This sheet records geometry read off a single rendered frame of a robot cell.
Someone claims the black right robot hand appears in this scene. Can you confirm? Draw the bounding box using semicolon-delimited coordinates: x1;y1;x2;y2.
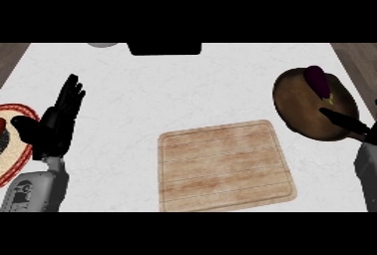
318;99;377;146

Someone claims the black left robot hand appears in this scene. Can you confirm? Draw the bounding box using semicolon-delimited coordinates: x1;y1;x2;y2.
9;73;87;161

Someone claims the brown round pan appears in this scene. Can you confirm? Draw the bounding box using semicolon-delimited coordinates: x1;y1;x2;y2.
271;67;368;143

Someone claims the purple eggplant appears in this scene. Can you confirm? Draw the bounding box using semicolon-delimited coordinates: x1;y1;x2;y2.
302;65;336;106

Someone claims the pale wooden cutting board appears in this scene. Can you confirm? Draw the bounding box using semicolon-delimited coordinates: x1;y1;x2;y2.
157;119;299;213

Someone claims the dark grey item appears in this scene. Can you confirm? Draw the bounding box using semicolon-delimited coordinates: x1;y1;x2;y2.
0;128;12;155

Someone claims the red-rimmed woven round plate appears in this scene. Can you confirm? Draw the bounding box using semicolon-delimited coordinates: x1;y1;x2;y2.
0;103;43;189

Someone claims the grey round object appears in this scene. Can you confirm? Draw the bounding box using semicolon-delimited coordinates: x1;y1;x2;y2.
87;42;121;49

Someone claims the black appliance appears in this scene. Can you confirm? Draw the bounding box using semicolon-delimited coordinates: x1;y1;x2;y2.
126;42;203;57

